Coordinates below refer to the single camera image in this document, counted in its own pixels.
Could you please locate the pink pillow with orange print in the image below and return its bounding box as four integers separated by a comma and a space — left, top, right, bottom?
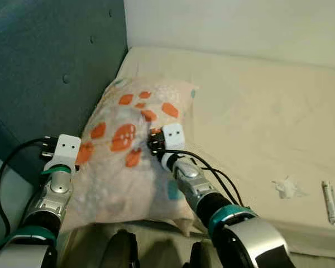
60, 77, 199, 235

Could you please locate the cream sheeted bed mattress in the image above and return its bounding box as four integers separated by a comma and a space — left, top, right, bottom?
61, 46, 335, 260

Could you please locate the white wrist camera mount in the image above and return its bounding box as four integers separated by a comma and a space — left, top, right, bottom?
46, 134, 82, 174
161, 123, 186, 152

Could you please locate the white plastic tube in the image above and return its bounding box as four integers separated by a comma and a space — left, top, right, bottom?
322, 180, 335, 225

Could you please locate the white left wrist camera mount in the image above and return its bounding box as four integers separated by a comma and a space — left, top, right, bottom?
46, 134, 82, 174

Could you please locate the dark robot left leg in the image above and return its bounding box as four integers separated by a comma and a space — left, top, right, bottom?
98, 229, 140, 268

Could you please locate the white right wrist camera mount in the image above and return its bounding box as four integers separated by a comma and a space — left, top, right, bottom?
161, 123, 186, 152

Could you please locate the teal padded headboard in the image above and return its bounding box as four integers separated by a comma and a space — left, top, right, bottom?
0, 0, 128, 185

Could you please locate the white tissue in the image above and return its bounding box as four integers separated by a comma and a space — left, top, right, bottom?
271, 176, 308, 199

